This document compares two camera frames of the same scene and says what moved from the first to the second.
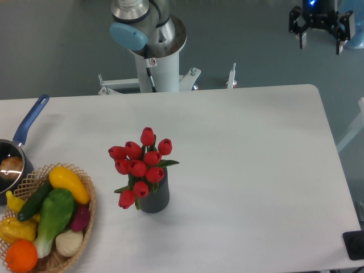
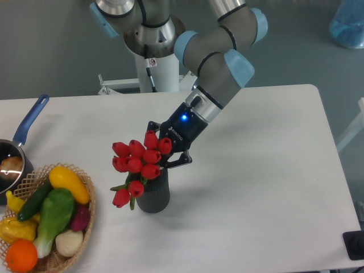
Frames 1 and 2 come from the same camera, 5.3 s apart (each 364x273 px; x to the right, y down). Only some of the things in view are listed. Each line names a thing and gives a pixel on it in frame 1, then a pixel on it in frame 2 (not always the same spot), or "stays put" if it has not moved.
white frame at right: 359,127 stays put
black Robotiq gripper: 319,14 → 181,128
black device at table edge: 354,242 stays put
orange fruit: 21,256 stays put
